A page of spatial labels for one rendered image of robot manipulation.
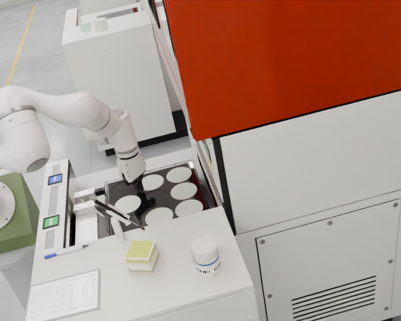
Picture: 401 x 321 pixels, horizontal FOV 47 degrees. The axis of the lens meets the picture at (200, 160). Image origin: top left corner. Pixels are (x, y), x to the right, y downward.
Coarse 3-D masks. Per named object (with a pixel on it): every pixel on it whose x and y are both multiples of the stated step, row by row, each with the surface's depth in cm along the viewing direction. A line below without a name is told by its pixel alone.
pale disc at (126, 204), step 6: (126, 198) 174; (132, 198) 174; (138, 198) 173; (120, 204) 172; (126, 204) 171; (132, 204) 171; (138, 204) 170; (120, 210) 169; (126, 210) 169; (132, 210) 168
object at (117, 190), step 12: (168, 168) 186; (192, 168) 183; (120, 180) 185; (192, 180) 177; (108, 192) 179; (120, 192) 178; (132, 192) 177; (144, 192) 175; (156, 192) 174; (168, 192) 173; (144, 204) 170; (156, 204) 169; (168, 204) 167; (204, 204) 164; (132, 216) 166; (144, 216) 164; (132, 228) 160
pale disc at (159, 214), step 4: (156, 208) 167; (160, 208) 166; (164, 208) 166; (168, 208) 166; (152, 212) 165; (156, 212) 165; (160, 212) 165; (164, 212) 164; (168, 212) 164; (148, 216) 164; (152, 216) 164; (156, 216) 163; (160, 216) 163; (164, 216) 162; (168, 216) 162; (172, 216) 162; (148, 220) 162; (152, 220) 162; (156, 220) 161; (160, 220) 161; (164, 220) 161; (148, 224) 160
